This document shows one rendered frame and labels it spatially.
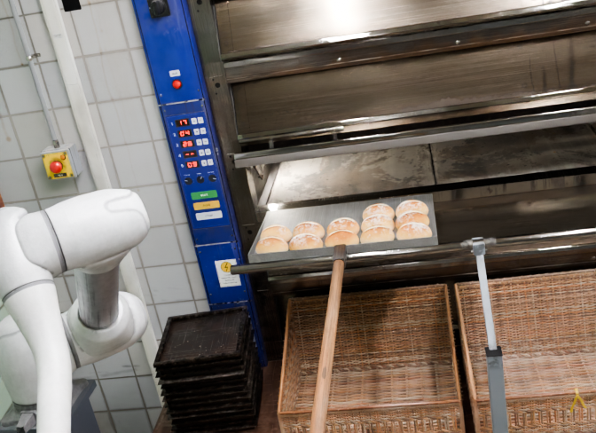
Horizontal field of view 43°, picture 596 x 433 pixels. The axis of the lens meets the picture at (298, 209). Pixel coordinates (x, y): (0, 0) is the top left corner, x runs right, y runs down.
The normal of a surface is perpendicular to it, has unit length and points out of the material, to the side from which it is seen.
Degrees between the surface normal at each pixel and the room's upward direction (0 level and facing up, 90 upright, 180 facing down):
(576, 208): 70
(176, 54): 90
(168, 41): 90
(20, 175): 90
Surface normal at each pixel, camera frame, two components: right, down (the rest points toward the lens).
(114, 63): -0.11, 0.41
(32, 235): 0.08, -0.41
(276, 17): -0.15, 0.05
